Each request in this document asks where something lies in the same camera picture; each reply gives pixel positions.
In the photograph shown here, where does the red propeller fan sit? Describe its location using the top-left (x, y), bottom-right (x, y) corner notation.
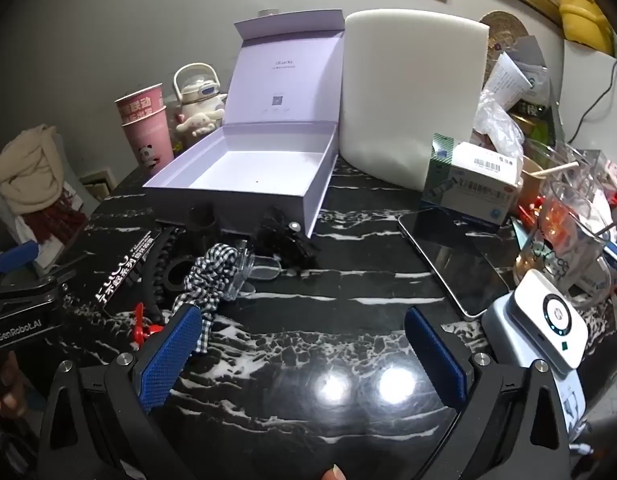
top-left (115, 301), bottom-right (164, 352)

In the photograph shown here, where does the black lip gloss box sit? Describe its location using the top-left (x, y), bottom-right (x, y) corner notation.
top-left (94, 229), bottom-right (160, 316)

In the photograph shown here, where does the black white gingham scrunchie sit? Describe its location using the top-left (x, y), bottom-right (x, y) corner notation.
top-left (173, 243), bottom-right (241, 353)

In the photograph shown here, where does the black tape roll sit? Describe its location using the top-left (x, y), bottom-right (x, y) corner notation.
top-left (159, 256), bottom-right (196, 292)

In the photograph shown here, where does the clear plastic hair clip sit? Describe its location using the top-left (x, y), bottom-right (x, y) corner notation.
top-left (222, 240), bottom-right (281, 302)

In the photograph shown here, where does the smoky transparent square box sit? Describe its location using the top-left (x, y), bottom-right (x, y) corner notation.
top-left (186, 204), bottom-right (217, 232)

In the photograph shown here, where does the person's left hand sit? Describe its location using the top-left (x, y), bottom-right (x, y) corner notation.
top-left (0, 351), bottom-right (28, 418)

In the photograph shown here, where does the red fringed cloth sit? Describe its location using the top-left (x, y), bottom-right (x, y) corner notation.
top-left (22, 192), bottom-right (87, 245)

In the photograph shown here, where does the white mini printer device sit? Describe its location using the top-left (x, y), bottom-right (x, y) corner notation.
top-left (481, 270), bottom-right (589, 440)

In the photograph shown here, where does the beige scarf on chair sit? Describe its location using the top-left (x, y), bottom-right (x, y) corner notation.
top-left (0, 125), bottom-right (64, 216)

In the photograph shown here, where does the black smartphone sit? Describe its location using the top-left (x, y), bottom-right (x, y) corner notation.
top-left (397, 208), bottom-right (509, 321)

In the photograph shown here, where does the lower pink panda cup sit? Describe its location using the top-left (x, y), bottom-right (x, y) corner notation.
top-left (123, 106), bottom-right (174, 174)

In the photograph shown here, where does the green white medicine box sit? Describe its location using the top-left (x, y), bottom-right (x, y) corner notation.
top-left (423, 133), bottom-right (521, 229)

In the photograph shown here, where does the upper pink paper cup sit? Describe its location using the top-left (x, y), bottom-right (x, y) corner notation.
top-left (115, 84), bottom-right (164, 125)

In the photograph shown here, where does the open lavender gift box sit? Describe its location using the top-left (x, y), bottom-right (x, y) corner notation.
top-left (144, 10), bottom-right (345, 235)

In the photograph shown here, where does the white Cinnamoroll water bottle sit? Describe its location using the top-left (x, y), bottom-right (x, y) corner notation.
top-left (173, 62), bottom-right (227, 148)

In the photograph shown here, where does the white foam board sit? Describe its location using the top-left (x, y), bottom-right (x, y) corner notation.
top-left (339, 9), bottom-right (489, 191)

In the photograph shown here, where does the black power cable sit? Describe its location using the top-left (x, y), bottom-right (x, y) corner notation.
top-left (568, 56), bottom-right (617, 146)

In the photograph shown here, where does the woven round wall plate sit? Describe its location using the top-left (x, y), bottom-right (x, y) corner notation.
top-left (480, 11), bottom-right (529, 53)

